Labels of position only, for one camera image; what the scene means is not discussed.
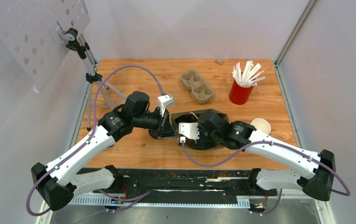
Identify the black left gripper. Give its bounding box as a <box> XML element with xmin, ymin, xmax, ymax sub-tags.
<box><xmin>133</xmin><ymin>107</ymin><xmax>178</xmax><ymax>140</ymax></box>

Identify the green paper bag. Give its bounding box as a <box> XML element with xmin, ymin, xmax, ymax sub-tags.
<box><xmin>171</xmin><ymin>109</ymin><xmax>229</xmax><ymax>150</ymax></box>

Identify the cardboard cup carrier stack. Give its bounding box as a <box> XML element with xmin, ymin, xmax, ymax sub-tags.
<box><xmin>180</xmin><ymin>70</ymin><xmax>214</xmax><ymax>104</ymax></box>

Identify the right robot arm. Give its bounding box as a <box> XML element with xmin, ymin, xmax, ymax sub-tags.
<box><xmin>179</xmin><ymin>110</ymin><xmax>336</xmax><ymax>201</ymax></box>

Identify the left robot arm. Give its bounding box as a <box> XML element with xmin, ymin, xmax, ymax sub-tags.
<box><xmin>31</xmin><ymin>91</ymin><xmax>177</xmax><ymax>211</ymax></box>

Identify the red cylindrical straw holder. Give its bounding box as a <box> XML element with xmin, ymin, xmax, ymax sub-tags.
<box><xmin>229</xmin><ymin>81</ymin><xmax>254</xmax><ymax>105</ymax></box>

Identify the white paper cup stack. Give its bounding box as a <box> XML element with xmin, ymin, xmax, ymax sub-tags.
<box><xmin>251</xmin><ymin>118</ymin><xmax>271</xmax><ymax>134</ymax></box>

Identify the wrapped white straws bundle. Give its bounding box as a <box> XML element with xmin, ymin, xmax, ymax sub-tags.
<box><xmin>232</xmin><ymin>60</ymin><xmax>266</xmax><ymax>88</ymax></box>

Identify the white tripod stand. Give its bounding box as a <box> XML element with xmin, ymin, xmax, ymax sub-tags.
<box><xmin>65</xmin><ymin>28</ymin><xmax>127</xmax><ymax>131</ymax></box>

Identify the white perforated board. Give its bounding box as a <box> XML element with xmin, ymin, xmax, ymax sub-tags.
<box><xmin>0</xmin><ymin>0</ymin><xmax>90</xmax><ymax>92</ymax></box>

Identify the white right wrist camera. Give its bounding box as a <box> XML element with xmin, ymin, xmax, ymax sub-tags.
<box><xmin>178</xmin><ymin>122</ymin><xmax>199</xmax><ymax>143</ymax></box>

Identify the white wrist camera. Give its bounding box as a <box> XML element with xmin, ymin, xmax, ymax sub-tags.
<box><xmin>178</xmin><ymin>122</ymin><xmax>199</xmax><ymax>143</ymax></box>
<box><xmin>157</xmin><ymin>94</ymin><xmax>175</xmax><ymax>117</ymax></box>

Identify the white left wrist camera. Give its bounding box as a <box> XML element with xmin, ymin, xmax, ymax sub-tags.
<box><xmin>157</xmin><ymin>94</ymin><xmax>175</xmax><ymax>117</ymax></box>

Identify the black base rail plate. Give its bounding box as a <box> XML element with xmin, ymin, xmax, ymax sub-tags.
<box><xmin>103</xmin><ymin>168</ymin><xmax>278</xmax><ymax>205</ymax></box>

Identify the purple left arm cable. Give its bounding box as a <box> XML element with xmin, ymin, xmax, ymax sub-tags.
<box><xmin>26</xmin><ymin>64</ymin><xmax>165</xmax><ymax>217</ymax></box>

